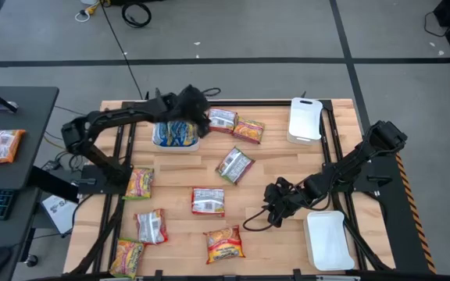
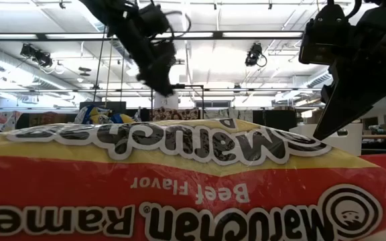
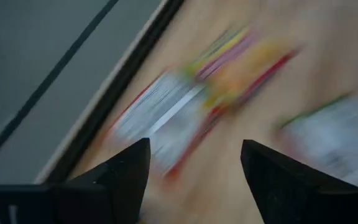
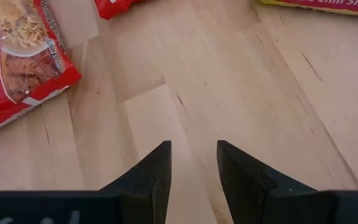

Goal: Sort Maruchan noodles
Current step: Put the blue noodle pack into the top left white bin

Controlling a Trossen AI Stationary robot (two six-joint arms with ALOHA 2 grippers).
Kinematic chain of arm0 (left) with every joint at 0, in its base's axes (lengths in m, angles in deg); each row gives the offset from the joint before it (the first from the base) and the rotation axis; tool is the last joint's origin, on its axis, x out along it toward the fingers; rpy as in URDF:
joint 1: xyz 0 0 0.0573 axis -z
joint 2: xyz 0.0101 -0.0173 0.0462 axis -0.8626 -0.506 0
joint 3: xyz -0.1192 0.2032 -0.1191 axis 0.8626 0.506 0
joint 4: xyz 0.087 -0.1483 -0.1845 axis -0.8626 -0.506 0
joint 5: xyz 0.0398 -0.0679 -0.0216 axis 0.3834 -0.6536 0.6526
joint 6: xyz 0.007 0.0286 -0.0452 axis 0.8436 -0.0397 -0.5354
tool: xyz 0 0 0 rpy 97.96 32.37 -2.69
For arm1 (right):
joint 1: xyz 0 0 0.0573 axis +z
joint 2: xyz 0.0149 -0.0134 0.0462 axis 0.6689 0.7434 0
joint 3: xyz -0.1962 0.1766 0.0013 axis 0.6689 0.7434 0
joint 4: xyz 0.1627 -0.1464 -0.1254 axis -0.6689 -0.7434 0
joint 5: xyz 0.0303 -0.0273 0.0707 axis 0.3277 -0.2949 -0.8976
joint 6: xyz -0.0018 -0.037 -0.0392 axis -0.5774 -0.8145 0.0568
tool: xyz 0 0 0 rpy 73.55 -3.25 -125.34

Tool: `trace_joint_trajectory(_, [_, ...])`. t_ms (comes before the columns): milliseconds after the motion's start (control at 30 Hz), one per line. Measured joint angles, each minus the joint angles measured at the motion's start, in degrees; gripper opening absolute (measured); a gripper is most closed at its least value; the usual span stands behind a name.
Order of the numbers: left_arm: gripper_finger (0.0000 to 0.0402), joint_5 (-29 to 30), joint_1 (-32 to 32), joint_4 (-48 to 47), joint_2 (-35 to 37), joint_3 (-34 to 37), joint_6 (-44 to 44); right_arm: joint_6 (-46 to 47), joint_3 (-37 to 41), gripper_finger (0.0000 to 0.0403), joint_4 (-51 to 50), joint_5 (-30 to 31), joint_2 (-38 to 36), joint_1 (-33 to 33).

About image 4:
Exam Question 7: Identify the lime chili shrimp ramen pack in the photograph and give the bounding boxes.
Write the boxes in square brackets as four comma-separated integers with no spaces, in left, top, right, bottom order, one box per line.
[257,0,358,17]

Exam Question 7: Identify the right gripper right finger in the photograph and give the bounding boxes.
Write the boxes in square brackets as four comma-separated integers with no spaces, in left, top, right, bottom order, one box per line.
[216,139,358,224]

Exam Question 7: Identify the red beef ramen pack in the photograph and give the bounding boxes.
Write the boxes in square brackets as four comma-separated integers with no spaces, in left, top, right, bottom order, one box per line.
[94,0,144,21]
[0,0,82,139]

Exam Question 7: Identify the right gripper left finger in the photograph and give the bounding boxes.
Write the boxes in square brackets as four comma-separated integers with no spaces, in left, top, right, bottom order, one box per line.
[0,140,172,224]

